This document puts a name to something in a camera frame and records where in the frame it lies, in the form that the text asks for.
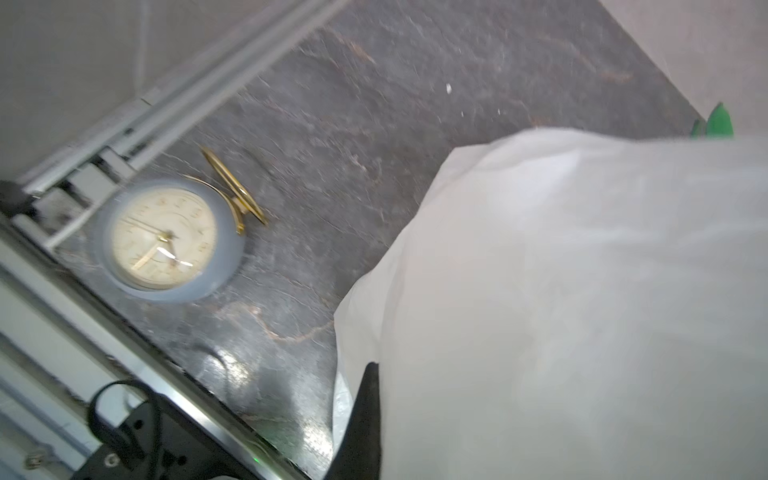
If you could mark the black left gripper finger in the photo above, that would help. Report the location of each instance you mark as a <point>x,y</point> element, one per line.
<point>360,452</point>

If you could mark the white plastic bag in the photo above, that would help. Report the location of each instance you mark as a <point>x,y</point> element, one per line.
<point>567,305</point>

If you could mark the pink dragon fruit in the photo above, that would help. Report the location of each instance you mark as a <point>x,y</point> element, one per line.
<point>717,125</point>

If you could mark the grey round alarm clock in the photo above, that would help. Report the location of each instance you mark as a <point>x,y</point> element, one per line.
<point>176,239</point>

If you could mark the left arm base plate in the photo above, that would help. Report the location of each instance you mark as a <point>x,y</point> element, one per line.
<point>157,440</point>

